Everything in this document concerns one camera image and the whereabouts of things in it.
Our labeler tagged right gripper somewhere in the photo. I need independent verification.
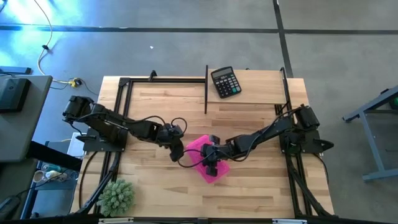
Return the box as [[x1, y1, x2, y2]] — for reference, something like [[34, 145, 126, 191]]
[[200, 142, 233, 177]]

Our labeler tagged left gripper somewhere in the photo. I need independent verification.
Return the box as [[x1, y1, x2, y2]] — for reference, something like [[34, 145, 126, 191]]
[[157, 123, 187, 162]]

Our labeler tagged pink-lidded clear pencil box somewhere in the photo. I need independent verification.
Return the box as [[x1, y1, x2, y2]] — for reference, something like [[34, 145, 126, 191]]
[[185, 134, 231, 184]]

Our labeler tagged black metal shelf leg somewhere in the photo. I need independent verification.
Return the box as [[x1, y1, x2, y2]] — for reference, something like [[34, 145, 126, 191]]
[[204, 64, 209, 115], [279, 67, 289, 108]]

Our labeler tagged green succulent white pot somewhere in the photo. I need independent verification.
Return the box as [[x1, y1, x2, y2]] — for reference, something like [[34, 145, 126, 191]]
[[96, 179, 137, 218]]

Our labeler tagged black desk calculator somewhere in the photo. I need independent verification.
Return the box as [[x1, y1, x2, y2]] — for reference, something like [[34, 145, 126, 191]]
[[210, 65, 243, 100]]

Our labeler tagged wooden riser shelf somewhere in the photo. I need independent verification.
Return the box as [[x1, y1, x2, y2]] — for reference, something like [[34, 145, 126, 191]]
[[206, 68, 289, 106]]

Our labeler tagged white box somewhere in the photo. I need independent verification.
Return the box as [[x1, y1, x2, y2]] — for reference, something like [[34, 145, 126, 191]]
[[67, 132, 86, 158]]

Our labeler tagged black side table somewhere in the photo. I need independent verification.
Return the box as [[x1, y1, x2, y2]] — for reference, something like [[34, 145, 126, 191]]
[[27, 139, 83, 218]]

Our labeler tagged clear plastic bottle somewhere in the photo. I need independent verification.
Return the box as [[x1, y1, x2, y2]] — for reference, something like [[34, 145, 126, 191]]
[[32, 163, 68, 184]]

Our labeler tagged grey desk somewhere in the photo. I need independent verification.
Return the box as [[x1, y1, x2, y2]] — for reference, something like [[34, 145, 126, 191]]
[[0, 74, 53, 162]]

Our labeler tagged grey metal table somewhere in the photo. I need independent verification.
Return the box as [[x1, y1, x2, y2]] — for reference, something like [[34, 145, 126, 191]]
[[341, 84, 398, 182]]

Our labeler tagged black box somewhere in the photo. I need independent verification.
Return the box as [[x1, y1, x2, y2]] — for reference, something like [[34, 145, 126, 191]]
[[0, 77, 32, 113]]

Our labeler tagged black flat device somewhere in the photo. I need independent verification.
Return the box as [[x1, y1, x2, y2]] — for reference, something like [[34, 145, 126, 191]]
[[0, 65, 32, 75]]

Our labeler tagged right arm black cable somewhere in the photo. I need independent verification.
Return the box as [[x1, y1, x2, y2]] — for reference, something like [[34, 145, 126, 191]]
[[177, 105, 299, 169]]

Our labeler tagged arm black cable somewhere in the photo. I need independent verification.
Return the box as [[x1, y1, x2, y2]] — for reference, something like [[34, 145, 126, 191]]
[[63, 111, 189, 138], [177, 105, 299, 169]]

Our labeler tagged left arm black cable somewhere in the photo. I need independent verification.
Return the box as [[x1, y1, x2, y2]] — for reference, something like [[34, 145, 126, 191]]
[[63, 111, 189, 138]]

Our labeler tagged black aluminium table frame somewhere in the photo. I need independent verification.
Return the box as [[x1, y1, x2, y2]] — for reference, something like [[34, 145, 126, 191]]
[[73, 67, 336, 224]]

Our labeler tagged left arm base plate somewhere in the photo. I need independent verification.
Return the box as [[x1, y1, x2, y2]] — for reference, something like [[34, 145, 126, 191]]
[[76, 127, 129, 153]]

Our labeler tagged silver frame bracket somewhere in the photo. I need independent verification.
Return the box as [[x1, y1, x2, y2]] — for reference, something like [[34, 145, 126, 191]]
[[272, 218, 307, 224], [98, 217, 134, 224]]

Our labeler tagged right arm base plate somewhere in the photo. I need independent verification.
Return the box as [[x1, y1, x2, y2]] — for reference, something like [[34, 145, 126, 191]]
[[279, 129, 335, 155]]

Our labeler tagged white floor cable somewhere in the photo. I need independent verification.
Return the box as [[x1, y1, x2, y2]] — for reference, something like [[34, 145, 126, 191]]
[[32, 0, 75, 85]]

